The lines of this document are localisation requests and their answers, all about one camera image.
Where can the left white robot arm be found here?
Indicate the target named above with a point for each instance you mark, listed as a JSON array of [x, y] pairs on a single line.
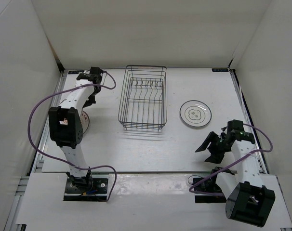
[[66, 128]]

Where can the left blue table label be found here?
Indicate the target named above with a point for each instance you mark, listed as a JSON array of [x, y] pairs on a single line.
[[75, 72]]

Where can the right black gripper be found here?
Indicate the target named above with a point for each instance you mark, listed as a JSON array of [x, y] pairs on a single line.
[[215, 157]]

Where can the blue table label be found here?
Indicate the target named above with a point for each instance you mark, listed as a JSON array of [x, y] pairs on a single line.
[[75, 72], [218, 70]]

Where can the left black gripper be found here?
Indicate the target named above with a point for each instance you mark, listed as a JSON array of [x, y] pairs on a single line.
[[89, 102]]

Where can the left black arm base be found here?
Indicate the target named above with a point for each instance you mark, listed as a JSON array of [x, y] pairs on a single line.
[[93, 191]]

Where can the green rimmed white plate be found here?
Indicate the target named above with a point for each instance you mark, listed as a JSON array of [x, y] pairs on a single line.
[[195, 114]]

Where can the wire dish rack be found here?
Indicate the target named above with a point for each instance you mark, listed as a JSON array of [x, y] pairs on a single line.
[[143, 101]]

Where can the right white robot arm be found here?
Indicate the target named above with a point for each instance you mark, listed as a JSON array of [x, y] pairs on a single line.
[[248, 200]]

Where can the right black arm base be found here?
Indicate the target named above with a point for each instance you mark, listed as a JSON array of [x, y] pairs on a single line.
[[207, 187]]

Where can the red patterned plate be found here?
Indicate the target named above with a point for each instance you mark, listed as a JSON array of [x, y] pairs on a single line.
[[85, 121]]

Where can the right blue table label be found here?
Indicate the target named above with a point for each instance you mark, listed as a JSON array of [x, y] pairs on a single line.
[[218, 70]]

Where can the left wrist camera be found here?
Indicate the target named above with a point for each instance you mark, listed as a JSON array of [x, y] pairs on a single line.
[[96, 71]]

